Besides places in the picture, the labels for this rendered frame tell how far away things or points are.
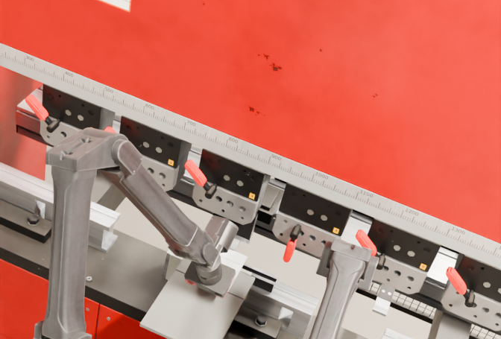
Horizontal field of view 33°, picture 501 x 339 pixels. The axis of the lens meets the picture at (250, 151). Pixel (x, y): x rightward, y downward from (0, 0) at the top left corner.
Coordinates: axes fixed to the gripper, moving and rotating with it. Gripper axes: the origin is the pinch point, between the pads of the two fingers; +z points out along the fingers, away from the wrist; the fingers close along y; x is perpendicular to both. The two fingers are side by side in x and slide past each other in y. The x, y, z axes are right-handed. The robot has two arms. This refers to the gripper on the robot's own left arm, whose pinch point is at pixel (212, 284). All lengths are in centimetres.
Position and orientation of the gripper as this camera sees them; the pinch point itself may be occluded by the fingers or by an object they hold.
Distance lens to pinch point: 200.9
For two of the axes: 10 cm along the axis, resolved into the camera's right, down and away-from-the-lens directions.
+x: -4.2, 8.2, -3.9
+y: -9.1, -3.8, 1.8
